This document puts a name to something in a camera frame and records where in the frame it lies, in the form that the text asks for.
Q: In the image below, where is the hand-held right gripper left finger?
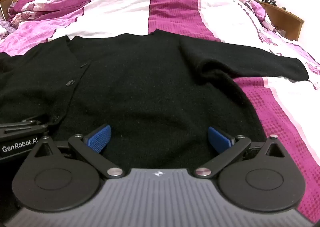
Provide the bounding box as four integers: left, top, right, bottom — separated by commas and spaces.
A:
30, 124, 124, 179

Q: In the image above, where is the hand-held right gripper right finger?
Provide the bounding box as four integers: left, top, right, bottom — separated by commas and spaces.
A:
194, 126, 288, 179

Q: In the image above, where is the black knit cardigan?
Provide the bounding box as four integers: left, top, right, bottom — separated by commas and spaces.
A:
0, 29, 309, 220

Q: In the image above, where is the light purple print pillow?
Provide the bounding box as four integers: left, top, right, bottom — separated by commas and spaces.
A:
0, 20, 16, 41

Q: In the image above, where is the magenta white floral quilt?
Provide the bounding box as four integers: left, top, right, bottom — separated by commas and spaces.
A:
0, 0, 320, 224

